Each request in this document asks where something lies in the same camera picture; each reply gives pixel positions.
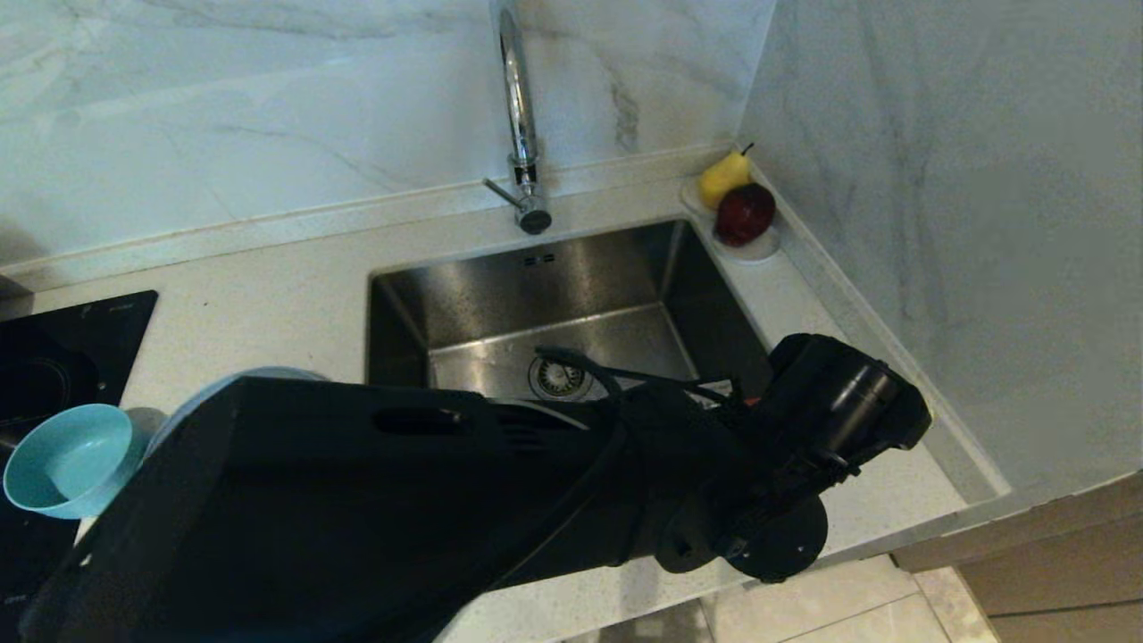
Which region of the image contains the metal sink drain strainer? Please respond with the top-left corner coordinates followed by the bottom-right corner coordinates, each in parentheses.
top-left (528, 350), bottom-right (595, 403)

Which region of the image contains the stainless steel sink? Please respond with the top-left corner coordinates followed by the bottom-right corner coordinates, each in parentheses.
top-left (364, 219), bottom-right (776, 405)

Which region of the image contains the small white dish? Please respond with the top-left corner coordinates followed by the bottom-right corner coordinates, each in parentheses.
top-left (680, 177), bottom-right (782, 264)

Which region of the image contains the red apple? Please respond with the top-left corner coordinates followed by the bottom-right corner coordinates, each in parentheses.
top-left (715, 183), bottom-right (777, 248)

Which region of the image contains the yellow pear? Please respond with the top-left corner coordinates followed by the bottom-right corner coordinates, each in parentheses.
top-left (697, 144), bottom-right (755, 211)

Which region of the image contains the wooden cabinet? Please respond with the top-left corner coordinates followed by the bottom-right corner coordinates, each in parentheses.
top-left (890, 469), bottom-right (1143, 643)

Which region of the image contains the chrome kitchen faucet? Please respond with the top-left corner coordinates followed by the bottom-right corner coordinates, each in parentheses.
top-left (483, 0), bottom-right (554, 235)

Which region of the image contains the grey-blue plate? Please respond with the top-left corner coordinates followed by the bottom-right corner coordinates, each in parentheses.
top-left (146, 366), bottom-right (330, 447)

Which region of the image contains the teal bowl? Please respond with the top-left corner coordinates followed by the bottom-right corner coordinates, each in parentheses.
top-left (4, 404), bottom-right (148, 520)

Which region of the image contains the black induction cooktop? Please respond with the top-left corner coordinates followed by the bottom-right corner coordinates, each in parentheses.
top-left (0, 290), bottom-right (158, 643)

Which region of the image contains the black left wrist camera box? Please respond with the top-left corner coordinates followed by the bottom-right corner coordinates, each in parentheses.
top-left (766, 332), bottom-right (932, 460)

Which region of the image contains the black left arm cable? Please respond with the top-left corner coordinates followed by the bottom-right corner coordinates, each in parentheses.
top-left (534, 345), bottom-right (742, 405)

